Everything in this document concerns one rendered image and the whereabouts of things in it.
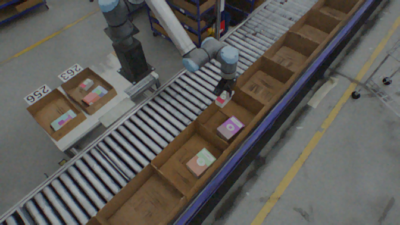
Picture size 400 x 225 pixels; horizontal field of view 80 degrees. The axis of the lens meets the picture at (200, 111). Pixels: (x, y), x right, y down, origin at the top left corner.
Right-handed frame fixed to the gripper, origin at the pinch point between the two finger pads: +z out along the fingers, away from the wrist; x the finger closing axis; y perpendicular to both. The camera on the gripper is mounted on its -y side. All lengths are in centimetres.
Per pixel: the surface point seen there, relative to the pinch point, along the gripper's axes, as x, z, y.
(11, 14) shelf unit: 405, 103, -26
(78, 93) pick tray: 116, 40, -54
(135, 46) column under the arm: 90, 8, 0
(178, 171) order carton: -4, 27, -49
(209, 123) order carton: 4.4, 26.6, -8.3
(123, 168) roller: 33, 41, -70
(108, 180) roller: 33, 41, -83
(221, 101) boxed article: -1.2, -0.4, -3.5
